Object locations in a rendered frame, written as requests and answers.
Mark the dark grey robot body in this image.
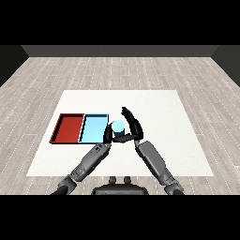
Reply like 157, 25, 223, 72
91, 176, 150, 196

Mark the red shallow open box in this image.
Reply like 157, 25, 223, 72
49, 112, 86, 145

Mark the small blue can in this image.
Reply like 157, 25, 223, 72
112, 119, 127, 139

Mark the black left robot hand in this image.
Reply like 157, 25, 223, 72
102, 122, 115, 145

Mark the light blue shallow open box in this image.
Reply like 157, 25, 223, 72
77, 112, 110, 145

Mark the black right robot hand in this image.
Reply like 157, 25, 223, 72
112, 106, 144, 143

